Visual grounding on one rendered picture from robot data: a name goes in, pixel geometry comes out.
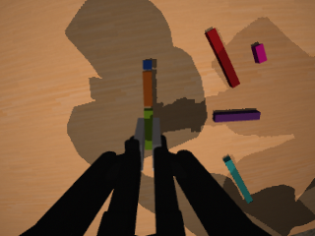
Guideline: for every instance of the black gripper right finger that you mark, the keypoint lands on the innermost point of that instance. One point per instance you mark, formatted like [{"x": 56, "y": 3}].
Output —
[{"x": 217, "y": 211}]

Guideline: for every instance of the short magenta block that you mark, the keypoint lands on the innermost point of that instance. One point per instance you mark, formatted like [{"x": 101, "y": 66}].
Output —
[{"x": 259, "y": 53}]

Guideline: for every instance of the purple rod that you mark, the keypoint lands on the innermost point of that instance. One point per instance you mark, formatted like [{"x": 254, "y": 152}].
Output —
[{"x": 231, "y": 116}]

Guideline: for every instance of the lime green rod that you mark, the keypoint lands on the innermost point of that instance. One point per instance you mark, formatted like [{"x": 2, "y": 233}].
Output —
[{"x": 148, "y": 117}]

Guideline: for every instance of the orange rod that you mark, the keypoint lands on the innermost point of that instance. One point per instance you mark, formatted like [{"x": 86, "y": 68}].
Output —
[{"x": 147, "y": 86}]

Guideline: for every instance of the dark red rod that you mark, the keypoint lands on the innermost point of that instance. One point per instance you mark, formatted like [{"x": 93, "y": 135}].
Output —
[{"x": 225, "y": 64}]

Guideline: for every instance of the turquoise rod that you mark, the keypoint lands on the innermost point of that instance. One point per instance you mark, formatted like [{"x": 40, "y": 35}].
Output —
[{"x": 234, "y": 173}]

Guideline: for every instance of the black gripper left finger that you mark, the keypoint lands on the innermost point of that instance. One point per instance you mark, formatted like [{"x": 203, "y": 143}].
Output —
[{"x": 74, "y": 212}]

